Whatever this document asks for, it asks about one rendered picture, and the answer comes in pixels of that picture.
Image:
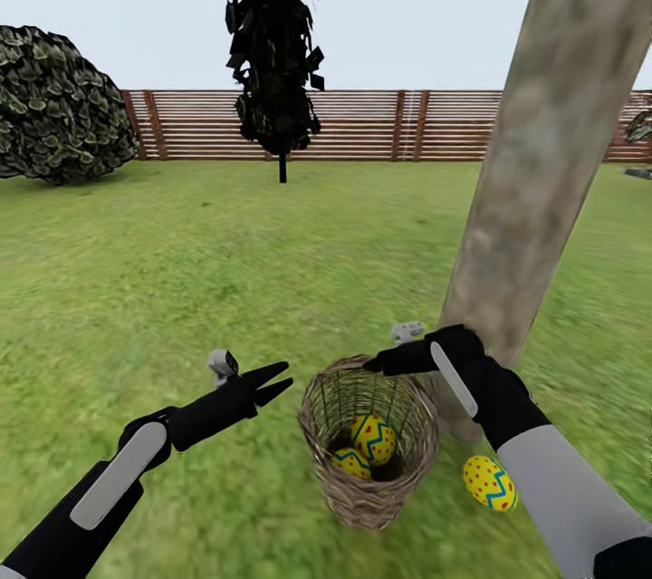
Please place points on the wicker basket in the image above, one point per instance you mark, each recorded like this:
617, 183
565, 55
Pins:
334, 397

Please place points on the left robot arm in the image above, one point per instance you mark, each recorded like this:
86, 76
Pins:
72, 537

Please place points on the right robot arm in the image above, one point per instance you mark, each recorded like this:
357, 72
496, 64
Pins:
589, 529

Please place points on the tree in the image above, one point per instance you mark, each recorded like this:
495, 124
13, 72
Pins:
570, 81
275, 109

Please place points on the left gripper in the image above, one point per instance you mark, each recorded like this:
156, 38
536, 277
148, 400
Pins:
238, 399

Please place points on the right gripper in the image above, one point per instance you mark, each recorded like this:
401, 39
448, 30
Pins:
393, 362

